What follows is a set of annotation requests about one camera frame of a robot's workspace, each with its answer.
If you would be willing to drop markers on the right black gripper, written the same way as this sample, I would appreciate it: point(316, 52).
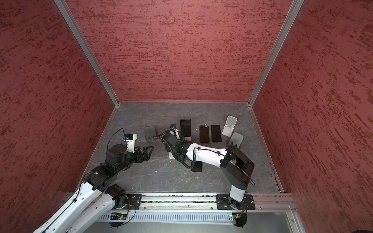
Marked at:
point(167, 148)

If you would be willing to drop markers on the aluminium frame rail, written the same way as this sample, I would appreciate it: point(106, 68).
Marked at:
point(206, 202)

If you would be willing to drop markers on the black phone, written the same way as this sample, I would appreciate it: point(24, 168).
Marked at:
point(216, 133)
point(185, 125)

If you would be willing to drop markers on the right corner aluminium post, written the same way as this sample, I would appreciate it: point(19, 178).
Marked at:
point(287, 25)

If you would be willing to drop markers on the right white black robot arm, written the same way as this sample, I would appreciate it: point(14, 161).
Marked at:
point(235, 165)

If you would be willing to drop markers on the corner aluminium post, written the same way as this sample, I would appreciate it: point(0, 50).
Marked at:
point(73, 25)
point(287, 25)

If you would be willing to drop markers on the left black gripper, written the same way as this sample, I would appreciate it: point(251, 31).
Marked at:
point(146, 156)

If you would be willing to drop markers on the white slotted cable duct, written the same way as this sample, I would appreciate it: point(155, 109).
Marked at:
point(222, 218)

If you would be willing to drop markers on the purple case phone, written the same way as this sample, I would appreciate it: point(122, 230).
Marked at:
point(198, 167)

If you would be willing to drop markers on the left corner aluminium post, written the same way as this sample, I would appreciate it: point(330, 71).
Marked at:
point(73, 25)

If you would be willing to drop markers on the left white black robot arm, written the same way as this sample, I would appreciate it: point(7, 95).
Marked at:
point(97, 193)

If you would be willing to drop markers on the white phone stand front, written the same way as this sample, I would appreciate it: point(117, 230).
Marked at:
point(171, 157)

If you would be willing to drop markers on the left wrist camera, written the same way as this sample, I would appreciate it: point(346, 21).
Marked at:
point(129, 141)

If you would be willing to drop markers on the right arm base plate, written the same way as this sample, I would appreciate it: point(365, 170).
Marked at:
point(225, 202)

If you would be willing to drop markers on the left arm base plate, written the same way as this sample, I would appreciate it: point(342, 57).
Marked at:
point(132, 201)

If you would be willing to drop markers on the grey stand wooden base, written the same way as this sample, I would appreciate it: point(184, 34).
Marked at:
point(236, 140)

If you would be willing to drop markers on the silver edged phone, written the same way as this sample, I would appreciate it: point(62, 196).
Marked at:
point(204, 134)

